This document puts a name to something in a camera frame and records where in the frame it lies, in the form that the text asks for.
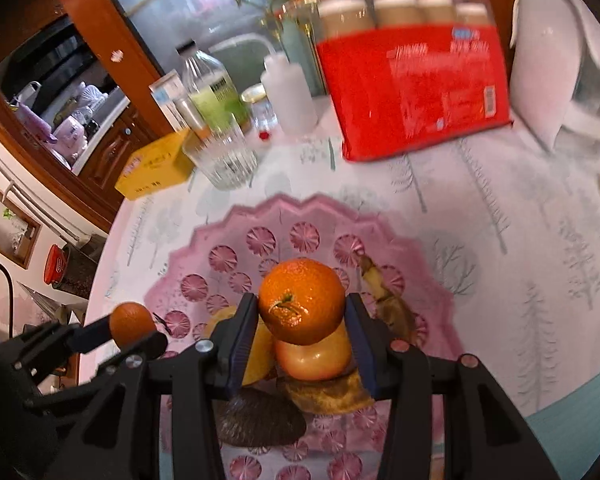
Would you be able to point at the white towel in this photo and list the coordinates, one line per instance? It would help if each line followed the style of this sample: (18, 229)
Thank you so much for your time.
(545, 10)

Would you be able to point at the yellow cardboard box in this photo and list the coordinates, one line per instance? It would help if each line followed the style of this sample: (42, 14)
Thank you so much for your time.
(150, 167)

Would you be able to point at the small metal can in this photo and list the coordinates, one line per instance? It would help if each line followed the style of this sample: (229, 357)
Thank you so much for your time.
(190, 115)

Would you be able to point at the dark avocado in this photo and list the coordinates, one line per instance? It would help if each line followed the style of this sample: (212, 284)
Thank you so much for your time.
(260, 422)

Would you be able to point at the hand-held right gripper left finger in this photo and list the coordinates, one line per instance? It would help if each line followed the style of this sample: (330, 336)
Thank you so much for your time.
(242, 345)

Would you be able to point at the frosted glass sliding door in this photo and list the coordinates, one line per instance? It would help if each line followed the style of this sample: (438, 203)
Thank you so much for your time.
(155, 15)

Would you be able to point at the glass bottle green label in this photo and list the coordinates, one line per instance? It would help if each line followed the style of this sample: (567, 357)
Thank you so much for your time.
(215, 90)

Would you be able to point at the large red apple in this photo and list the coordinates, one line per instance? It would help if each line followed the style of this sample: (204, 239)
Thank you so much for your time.
(310, 360)

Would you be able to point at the red paper cup package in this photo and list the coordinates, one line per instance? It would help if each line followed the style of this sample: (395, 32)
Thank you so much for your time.
(420, 90)

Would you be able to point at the orange mandarin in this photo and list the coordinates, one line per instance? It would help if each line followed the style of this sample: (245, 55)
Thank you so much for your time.
(302, 302)
(130, 322)

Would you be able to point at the white countertop appliance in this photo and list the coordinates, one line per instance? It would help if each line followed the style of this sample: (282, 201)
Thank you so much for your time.
(540, 75)

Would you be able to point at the yellow lemon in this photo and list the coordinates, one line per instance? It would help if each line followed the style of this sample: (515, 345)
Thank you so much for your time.
(262, 355)

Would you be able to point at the white squeeze wash bottle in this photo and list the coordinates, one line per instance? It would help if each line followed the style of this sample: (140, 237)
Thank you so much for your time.
(287, 95)

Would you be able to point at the tree print tablecloth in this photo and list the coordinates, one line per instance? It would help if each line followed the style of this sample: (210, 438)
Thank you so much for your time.
(505, 260)

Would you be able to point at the pink plastic bowl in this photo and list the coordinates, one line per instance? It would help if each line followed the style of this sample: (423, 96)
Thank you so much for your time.
(300, 237)

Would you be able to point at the red lid jar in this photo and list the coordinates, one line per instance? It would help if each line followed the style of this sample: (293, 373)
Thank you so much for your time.
(57, 262)

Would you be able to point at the small glass jar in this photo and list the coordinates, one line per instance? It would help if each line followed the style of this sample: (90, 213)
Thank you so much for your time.
(260, 110)

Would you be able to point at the white blue carton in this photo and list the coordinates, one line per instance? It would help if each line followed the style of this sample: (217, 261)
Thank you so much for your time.
(167, 92)

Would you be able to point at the spotted ripe banana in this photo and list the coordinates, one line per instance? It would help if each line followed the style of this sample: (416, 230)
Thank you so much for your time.
(390, 310)

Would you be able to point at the teal striped placemat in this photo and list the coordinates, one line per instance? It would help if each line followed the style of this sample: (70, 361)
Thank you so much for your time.
(580, 420)

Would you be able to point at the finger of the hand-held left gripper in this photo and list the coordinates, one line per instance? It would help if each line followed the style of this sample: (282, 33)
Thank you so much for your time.
(152, 345)
(87, 340)

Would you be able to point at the clear drinking glass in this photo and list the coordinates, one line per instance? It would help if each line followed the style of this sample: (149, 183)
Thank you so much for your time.
(222, 160)

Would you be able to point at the wooden kitchen base cabinet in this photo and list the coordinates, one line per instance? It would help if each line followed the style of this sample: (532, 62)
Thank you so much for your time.
(110, 150)

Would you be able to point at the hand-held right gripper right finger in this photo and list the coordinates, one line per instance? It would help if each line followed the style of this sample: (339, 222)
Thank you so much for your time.
(357, 340)

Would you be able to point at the black range hood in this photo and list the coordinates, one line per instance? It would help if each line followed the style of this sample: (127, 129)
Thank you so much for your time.
(55, 55)

